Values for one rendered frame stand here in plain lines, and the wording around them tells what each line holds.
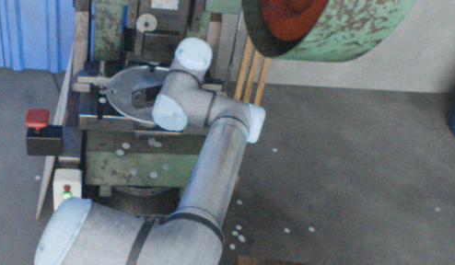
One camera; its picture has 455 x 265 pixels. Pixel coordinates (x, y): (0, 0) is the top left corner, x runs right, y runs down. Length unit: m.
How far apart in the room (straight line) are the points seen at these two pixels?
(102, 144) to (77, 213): 0.76
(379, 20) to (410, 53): 2.22
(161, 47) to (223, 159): 0.60
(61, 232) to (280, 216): 1.66
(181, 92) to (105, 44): 0.75
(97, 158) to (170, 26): 0.45
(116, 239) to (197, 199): 0.15
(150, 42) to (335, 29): 0.50
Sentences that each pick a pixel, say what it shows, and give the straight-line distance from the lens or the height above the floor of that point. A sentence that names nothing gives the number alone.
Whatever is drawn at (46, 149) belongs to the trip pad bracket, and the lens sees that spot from 1.37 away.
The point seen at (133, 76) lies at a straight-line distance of 1.46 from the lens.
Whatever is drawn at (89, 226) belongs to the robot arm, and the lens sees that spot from 0.65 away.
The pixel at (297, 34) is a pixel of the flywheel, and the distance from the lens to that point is 1.26.
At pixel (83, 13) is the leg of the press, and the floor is 0.83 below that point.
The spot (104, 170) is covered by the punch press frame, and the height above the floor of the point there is 0.56.
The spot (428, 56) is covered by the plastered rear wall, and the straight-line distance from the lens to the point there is 3.41.
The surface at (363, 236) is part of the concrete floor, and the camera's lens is 2.33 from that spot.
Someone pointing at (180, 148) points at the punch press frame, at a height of 0.64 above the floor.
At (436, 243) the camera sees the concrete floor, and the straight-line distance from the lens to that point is 2.50.
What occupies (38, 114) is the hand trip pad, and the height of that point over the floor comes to 0.76.
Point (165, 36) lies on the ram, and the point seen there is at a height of 0.97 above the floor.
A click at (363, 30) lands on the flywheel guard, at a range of 1.13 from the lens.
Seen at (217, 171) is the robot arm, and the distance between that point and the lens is 0.78.
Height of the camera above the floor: 1.59
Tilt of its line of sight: 38 degrees down
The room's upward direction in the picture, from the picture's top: 9 degrees clockwise
